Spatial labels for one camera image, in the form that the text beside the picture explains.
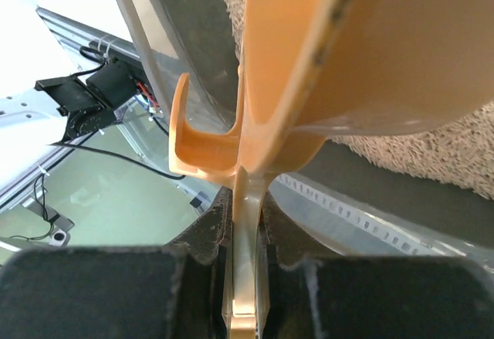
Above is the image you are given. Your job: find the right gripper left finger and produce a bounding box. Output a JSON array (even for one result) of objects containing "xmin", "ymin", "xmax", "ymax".
[{"xmin": 1, "ymin": 188, "xmax": 232, "ymax": 338}]

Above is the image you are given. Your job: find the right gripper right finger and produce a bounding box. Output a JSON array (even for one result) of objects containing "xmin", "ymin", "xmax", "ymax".
[{"xmin": 260, "ymin": 195, "xmax": 493, "ymax": 338}]

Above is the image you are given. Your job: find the dark grey litter box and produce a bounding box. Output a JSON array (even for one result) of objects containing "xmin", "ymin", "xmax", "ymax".
[{"xmin": 117, "ymin": 0, "xmax": 493, "ymax": 259}]

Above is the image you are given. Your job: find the yellow litter scoop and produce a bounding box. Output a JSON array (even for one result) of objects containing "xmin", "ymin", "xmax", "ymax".
[{"xmin": 169, "ymin": 0, "xmax": 493, "ymax": 338}]

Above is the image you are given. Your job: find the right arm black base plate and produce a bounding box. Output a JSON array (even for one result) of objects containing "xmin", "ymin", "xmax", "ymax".
[{"xmin": 35, "ymin": 59, "xmax": 147, "ymax": 142}]

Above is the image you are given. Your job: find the aluminium mounting rail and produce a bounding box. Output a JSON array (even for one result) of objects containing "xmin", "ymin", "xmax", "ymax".
[{"xmin": 1, "ymin": 8, "xmax": 167, "ymax": 212}]

